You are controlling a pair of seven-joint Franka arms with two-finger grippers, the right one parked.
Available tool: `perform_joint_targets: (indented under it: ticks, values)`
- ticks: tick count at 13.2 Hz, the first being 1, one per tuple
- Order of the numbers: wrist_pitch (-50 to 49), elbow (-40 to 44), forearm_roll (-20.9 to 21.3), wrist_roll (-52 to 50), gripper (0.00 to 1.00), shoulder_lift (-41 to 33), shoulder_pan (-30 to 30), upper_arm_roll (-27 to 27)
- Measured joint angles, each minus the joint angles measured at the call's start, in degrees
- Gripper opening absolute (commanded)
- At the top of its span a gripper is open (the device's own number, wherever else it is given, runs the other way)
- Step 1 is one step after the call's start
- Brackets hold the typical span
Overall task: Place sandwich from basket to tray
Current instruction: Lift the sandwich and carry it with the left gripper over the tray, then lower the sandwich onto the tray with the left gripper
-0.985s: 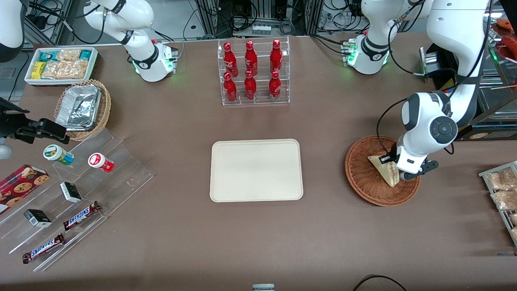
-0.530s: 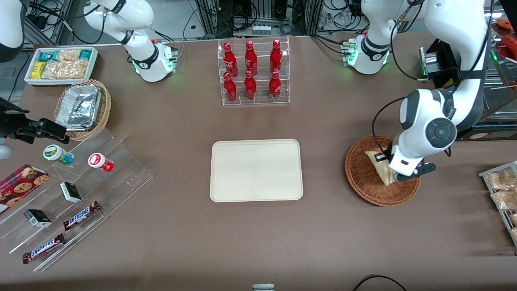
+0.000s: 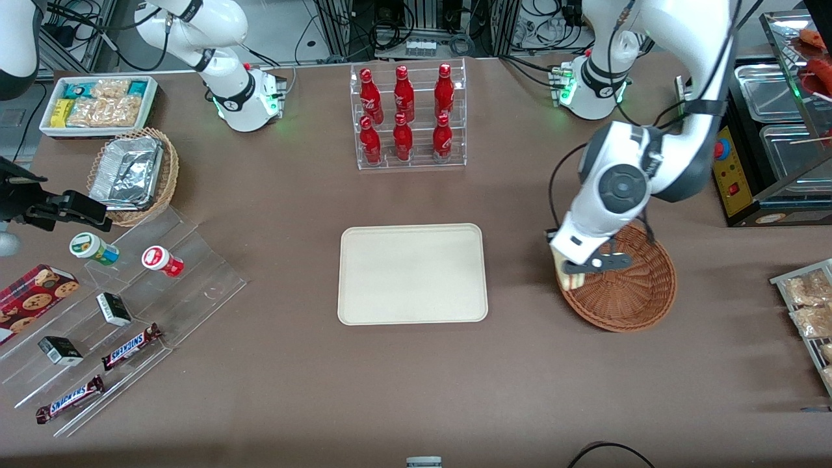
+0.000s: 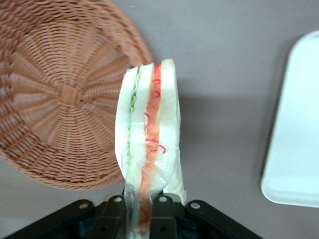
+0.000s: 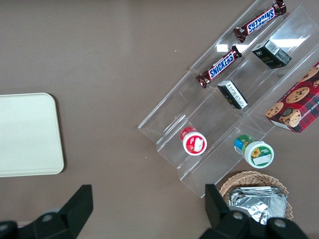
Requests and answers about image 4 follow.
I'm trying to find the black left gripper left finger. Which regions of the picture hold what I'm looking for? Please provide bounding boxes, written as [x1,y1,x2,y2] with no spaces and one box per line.
[0,195,127,239]

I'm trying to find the large brown round wicker basket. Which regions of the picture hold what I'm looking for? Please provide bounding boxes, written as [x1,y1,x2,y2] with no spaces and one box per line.
[0,0,155,191]

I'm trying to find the cream rectangular plastic tray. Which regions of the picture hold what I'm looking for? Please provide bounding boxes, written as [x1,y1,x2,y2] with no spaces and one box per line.
[260,30,319,209]

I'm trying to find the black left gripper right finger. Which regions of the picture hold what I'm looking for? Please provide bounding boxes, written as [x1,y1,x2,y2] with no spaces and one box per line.
[151,194,265,239]

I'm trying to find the plastic sandwich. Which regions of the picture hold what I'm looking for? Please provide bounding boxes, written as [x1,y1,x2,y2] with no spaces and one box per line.
[115,58,187,239]

